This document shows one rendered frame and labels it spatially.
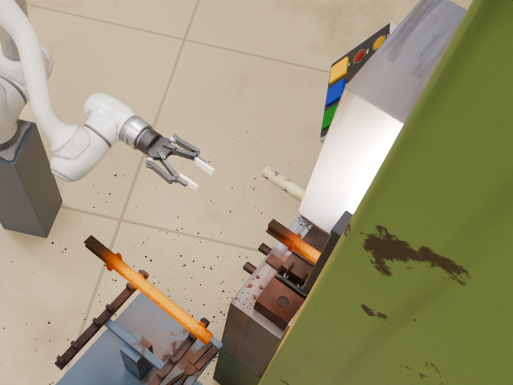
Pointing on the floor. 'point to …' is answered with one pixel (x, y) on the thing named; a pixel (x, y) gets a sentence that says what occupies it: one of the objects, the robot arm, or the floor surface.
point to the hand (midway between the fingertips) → (198, 176)
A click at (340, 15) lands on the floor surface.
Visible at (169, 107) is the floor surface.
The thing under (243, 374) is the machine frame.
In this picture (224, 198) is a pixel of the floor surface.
